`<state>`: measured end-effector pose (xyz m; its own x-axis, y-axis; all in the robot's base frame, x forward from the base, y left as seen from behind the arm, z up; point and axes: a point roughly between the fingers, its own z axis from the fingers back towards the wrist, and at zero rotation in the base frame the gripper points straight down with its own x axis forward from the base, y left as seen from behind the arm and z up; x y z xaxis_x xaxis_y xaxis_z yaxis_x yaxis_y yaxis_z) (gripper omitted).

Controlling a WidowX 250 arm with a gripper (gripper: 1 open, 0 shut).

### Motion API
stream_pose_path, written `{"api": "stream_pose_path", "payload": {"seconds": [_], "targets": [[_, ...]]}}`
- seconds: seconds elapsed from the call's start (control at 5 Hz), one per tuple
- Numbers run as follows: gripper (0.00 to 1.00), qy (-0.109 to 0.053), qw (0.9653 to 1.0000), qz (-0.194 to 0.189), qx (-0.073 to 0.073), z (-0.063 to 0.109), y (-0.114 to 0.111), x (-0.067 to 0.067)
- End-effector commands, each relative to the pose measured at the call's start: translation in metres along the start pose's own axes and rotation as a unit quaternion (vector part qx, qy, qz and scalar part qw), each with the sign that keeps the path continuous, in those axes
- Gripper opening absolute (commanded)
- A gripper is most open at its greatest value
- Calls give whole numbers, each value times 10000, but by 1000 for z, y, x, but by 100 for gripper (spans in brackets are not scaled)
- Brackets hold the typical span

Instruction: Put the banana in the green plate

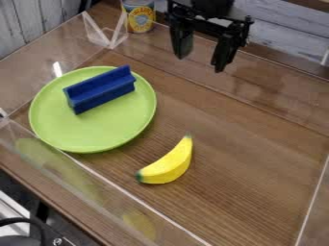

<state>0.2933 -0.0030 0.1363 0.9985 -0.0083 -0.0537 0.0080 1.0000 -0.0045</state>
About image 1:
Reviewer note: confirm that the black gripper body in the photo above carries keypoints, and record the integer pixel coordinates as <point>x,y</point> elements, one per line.
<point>208,16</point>

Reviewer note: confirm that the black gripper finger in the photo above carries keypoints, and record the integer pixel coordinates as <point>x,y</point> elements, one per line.
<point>232,38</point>
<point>183,34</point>

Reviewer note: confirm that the yellow toy banana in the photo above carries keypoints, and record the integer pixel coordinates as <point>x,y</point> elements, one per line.
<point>171,167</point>

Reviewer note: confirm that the green round plate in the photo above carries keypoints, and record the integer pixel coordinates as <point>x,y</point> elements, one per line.
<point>101,129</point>

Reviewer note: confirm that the yellow labelled tin can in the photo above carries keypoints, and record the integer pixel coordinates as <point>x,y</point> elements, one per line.
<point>141,15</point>

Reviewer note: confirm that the blue plastic block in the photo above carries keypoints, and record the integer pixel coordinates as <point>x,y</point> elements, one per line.
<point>101,89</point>

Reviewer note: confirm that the clear acrylic corner bracket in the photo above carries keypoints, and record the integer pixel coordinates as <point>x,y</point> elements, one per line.
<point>105,36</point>

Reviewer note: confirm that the clear acrylic barrier wall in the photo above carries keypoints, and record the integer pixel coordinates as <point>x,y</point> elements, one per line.
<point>113,216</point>

